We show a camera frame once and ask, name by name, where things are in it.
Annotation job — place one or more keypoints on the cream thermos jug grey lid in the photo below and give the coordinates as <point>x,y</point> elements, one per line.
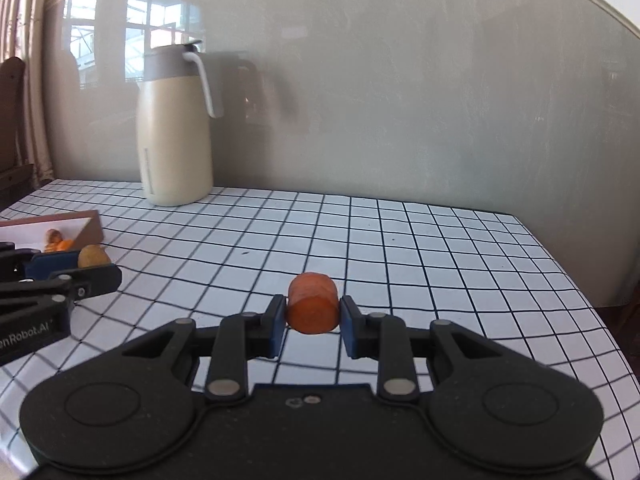
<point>175,150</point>

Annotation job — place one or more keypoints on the shallow white cardboard box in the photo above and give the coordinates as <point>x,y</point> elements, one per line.
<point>90,232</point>

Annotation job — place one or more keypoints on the pale yellow loquat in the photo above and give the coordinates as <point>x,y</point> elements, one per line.
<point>92,256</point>

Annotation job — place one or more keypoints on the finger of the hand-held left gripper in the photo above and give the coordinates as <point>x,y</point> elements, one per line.
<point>50,262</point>
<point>97,280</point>

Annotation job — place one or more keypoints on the beige patterned curtain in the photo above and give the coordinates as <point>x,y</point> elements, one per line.
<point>27,60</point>

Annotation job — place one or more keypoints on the black white checked tablecloth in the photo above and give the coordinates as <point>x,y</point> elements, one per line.
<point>400,250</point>

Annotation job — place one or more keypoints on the dark wooden armchair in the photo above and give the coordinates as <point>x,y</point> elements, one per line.
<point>12,110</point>

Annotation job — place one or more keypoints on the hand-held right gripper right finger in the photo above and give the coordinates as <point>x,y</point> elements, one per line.
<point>347,330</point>

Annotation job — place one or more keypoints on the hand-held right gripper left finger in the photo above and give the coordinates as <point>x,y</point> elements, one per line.
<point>279,327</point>

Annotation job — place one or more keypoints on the thick carrot piece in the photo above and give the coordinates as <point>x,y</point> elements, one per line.
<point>312,305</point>

